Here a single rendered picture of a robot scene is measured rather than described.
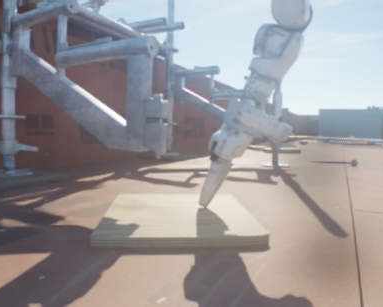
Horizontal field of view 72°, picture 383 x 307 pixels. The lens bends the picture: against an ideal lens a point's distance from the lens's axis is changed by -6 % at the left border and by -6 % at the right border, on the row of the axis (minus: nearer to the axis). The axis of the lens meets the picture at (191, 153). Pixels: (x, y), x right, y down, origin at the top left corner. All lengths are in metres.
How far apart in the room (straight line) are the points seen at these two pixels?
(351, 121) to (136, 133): 5.94
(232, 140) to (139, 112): 0.24
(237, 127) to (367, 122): 5.94
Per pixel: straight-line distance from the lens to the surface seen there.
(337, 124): 6.43
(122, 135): 0.71
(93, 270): 0.43
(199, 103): 1.82
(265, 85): 0.56
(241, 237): 0.50
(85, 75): 1.57
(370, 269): 0.49
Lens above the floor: 0.20
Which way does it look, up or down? 5 degrees down
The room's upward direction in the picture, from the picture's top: 1 degrees clockwise
